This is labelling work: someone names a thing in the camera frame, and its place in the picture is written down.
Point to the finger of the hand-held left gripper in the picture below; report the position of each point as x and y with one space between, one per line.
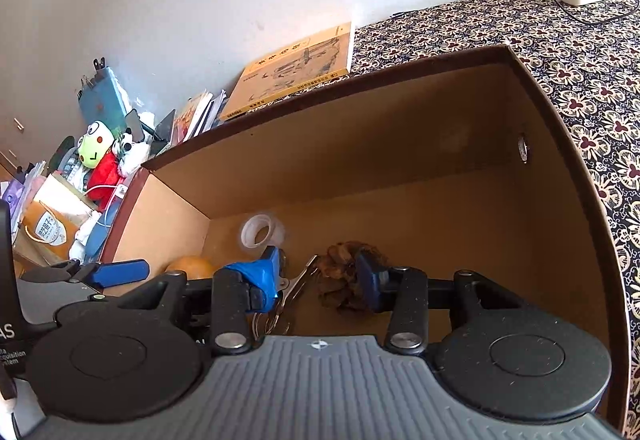
120 272

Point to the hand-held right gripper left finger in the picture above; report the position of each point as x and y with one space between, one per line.
260 280

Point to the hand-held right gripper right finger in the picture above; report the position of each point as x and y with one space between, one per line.
374 282

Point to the silver metal clip tool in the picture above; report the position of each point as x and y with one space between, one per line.
297 282

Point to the brown pine cone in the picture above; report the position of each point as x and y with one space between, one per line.
337 270

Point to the clear tape roll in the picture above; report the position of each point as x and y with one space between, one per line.
257 232

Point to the orange bottle gourd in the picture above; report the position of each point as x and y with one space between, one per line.
192 267

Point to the brown cardboard box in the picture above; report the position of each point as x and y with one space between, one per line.
400 180

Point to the blue pencil case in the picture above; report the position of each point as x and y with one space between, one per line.
100 235

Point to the white orange paper bag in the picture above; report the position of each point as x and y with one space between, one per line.
50 220

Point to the purple packet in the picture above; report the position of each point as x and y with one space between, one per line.
17 192

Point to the green frog plush toy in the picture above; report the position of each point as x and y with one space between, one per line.
97 155

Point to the panda plush toy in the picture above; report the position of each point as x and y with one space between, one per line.
132 152

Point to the black phone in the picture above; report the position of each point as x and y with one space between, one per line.
134 124

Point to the teal notebook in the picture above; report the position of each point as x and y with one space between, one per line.
105 100

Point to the stack of thin booklets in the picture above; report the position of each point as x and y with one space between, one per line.
197 115

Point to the yellow book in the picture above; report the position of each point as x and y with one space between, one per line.
295 70

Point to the floral patterned tablecloth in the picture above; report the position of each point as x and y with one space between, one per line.
575 70

